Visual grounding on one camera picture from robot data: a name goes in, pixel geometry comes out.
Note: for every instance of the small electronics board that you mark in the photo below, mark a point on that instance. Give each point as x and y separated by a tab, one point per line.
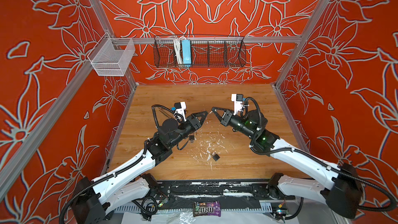
280	212

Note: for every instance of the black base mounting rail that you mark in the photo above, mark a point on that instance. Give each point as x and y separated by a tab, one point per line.
252	188

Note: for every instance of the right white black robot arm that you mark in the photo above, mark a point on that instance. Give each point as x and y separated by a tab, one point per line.
338	187

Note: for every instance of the white mesh wall basket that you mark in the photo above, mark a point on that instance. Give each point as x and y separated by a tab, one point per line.
109	58

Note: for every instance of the dark padlock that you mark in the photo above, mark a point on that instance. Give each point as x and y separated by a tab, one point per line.
215	156
191	138

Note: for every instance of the m&m candy bag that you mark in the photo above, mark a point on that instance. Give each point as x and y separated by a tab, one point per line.
207	209

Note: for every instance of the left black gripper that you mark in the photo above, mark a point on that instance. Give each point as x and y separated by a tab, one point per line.
194	123

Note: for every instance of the black wire wall basket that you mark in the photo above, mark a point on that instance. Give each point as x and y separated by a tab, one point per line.
207	51

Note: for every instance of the light blue box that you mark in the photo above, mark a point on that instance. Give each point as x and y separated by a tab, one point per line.
186	52

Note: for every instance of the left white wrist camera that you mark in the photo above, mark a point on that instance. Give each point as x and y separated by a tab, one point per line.
179	111

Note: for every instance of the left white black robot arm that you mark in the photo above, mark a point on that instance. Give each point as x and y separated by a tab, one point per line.
93	199

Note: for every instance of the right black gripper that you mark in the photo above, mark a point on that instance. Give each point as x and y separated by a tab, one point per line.
227	116

